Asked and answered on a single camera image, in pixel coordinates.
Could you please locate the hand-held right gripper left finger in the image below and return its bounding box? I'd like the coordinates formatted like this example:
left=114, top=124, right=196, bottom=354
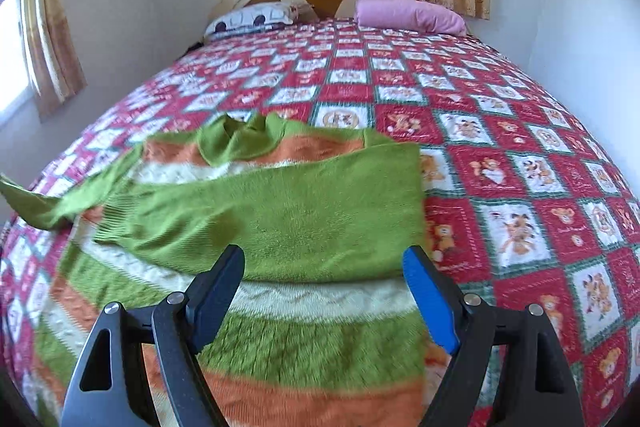
left=62, top=244, right=246, bottom=427

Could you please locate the bright window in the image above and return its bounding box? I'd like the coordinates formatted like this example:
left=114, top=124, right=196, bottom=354
left=0, top=0, right=38, bottom=128

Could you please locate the red printed bear blanket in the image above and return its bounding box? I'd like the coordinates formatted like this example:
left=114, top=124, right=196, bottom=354
left=0, top=18, right=640, bottom=427

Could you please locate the green orange white striped sweater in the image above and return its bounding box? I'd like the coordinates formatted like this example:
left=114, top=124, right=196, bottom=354
left=0, top=111, right=451, bottom=427

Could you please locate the white patterned pillow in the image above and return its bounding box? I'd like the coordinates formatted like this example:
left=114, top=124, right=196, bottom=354
left=204, top=2, right=299, bottom=40

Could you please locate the pink pillow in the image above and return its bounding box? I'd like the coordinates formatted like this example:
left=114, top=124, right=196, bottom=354
left=354, top=0, right=468, bottom=36

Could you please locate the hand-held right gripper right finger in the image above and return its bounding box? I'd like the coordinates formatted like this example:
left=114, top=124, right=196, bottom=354
left=402, top=245, right=586, bottom=427

